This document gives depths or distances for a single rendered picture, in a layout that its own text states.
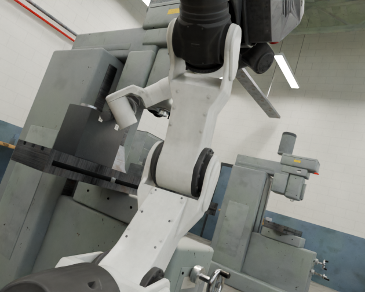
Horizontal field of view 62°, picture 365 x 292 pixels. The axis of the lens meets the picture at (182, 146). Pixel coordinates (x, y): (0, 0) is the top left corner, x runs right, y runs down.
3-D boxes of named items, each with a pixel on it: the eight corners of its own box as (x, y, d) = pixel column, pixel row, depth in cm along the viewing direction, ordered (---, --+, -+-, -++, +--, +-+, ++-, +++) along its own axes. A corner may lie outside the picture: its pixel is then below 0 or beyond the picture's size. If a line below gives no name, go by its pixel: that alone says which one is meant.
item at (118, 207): (188, 236, 149) (194, 212, 151) (142, 231, 122) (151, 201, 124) (119, 208, 179) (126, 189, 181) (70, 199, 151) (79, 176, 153)
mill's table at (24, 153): (215, 215, 197) (218, 204, 198) (43, 172, 99) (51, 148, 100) (186, 206, 210) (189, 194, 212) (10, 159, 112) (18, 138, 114)
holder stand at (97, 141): (112, 168, 127) (127, 124, 130) (74, 156, 108) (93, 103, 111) (91, 162, 132) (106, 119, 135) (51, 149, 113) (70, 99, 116)
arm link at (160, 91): (154, 108, 102) (205, 85, 105) (141, 80, 101) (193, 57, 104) (152, 110, 113) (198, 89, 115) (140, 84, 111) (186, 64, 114)
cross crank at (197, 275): (227, 302, 118) (236, 272, 120) (214, 306, 109) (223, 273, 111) (194, 285, 128) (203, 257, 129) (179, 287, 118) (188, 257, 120)
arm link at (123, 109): (129, 92, 111) (126, 91, 100) (142, 119, 113) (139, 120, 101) (101, 105, 111) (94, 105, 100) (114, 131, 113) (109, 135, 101)
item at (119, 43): (175, 76, 178) (185, 46, 181) (152, 56, 160) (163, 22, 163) (91, 75, 225) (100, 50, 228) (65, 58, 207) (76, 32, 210)
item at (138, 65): (165, 112, 175) (178, 71, 179) (137, 94, 156) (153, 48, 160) (141, 109, 187) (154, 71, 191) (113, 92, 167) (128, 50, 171)
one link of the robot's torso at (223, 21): (223, 22, 67) (238, 4, 74) (168, 17, 71) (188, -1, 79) (222, 75, 75) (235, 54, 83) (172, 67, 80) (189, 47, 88)
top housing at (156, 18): (233, 50, 163) (241, 24, 165) (211, 19, 142) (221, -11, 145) (166, 53, 191) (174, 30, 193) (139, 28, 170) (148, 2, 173)
